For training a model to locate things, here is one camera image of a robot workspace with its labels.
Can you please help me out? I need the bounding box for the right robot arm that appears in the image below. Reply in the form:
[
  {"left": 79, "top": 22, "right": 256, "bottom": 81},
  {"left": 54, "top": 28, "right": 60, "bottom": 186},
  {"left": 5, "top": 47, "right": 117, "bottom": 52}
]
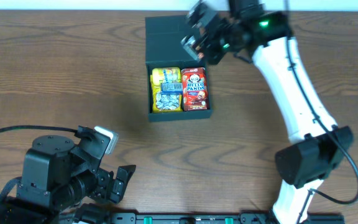
[{"left": 181, "top": 1, "right": 353, "bottom": 223}]

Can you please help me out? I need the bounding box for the red Hello Panda box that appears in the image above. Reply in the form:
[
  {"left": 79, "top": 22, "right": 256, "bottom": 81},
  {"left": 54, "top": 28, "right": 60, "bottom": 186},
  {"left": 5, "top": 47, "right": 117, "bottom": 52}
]
[{"left": 181, "top": 67, "right": 208, "bottom": 111}]

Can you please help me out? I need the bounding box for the blue small candy box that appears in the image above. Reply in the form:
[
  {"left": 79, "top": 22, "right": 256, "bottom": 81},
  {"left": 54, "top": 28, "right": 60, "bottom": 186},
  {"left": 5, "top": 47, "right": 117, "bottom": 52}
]
[{"left": 160, "top": 83, "right": 183, "bottom": 94}]

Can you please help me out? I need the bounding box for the dark green box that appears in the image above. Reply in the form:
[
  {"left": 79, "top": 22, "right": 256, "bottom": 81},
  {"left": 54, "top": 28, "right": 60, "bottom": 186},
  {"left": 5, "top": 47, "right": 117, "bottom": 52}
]
[{"left": 145, "top": 15, "right": 213, "bottom": 122}]

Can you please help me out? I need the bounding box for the green clamp on rail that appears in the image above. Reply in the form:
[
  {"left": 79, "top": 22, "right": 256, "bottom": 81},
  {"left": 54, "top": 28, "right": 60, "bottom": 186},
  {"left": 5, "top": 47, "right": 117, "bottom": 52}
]
[{"left": 144, "top": 217, "right": 152, "bottom": 224}]

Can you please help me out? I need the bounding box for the yellow sunflower seed bag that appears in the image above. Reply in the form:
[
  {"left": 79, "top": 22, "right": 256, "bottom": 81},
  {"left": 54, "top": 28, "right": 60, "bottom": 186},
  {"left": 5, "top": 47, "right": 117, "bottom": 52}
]
[{"left": 150, "top": 75, "right": 183, "bottom": 113}]

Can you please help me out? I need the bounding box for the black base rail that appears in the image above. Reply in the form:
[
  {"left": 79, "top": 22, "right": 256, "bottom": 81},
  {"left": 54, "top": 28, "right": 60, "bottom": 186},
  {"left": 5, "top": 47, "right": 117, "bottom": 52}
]
[{"left": 57, "top": 203, "right": 345, "bottom": 224}]

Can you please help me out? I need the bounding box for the yellow Mentos bottle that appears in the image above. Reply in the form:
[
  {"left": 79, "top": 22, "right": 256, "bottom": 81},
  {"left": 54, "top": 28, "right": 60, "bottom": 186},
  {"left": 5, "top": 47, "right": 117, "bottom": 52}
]
[{"left": 150, "top": 67, "right": 181, "bottom": 85}]

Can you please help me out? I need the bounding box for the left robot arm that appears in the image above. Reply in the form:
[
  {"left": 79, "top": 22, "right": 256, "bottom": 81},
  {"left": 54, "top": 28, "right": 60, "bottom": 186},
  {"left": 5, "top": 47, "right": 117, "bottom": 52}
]
[{"left": 0, "top": 126, "right": 136, "bottom": 223}]

